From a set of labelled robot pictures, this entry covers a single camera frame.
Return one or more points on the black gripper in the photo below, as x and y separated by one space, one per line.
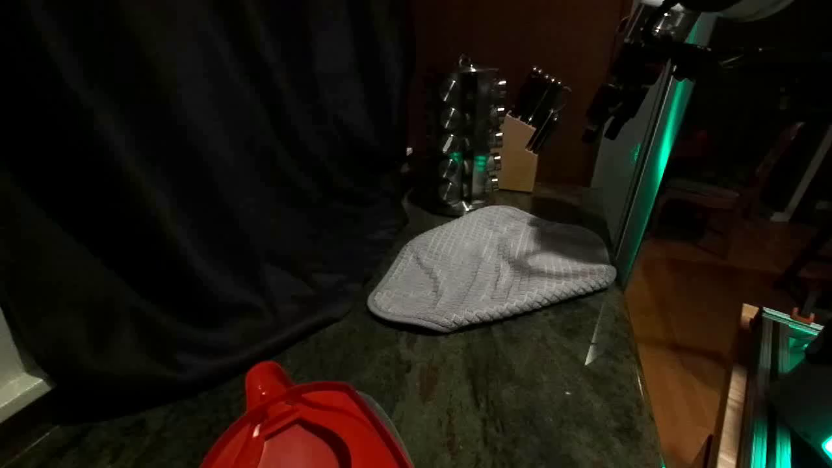
651 48

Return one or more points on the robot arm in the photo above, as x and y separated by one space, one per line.
736 6

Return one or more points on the metal spice jar stand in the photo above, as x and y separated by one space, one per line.
468 145

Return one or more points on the grey metal panel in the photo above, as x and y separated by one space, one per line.
628 189

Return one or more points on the grey waffle weave towel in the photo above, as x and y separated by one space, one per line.
494 269

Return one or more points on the white furniture leg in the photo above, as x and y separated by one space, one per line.
809 170

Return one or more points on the metal framed equipment box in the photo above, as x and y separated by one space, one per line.
781 405

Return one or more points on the black fabric curtain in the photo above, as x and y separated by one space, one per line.
172 173

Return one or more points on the red plastic container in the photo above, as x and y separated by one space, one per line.
302 433

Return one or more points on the white ledge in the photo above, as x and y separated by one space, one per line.
16 379

